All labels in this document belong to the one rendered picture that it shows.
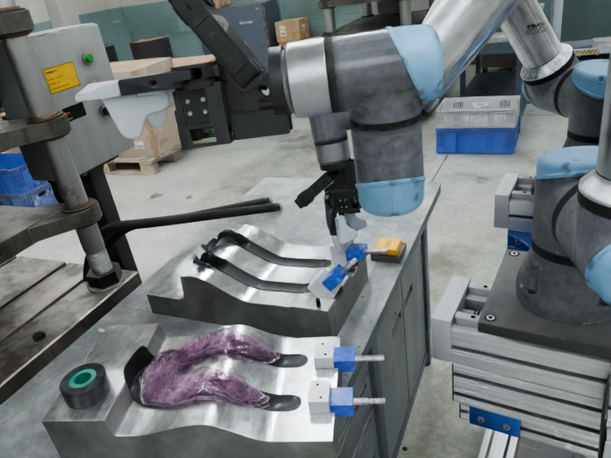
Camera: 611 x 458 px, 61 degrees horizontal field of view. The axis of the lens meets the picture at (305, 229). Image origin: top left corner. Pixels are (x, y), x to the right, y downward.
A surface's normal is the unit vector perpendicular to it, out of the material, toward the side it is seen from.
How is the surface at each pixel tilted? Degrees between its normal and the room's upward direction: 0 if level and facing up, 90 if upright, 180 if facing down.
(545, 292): 73
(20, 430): 0
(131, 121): 82
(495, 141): 91
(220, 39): 82
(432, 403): 0
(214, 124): 82
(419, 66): 84
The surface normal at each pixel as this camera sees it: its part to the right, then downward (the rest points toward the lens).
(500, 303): -0.14, -0.88
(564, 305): -0.54, 0.17
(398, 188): 0.16, 0.47
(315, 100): 0.00, 0.75
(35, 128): 0.49, 0.34
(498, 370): -0.48, 0.47
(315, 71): -0.11, 0.09
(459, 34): -0.13, 0.43
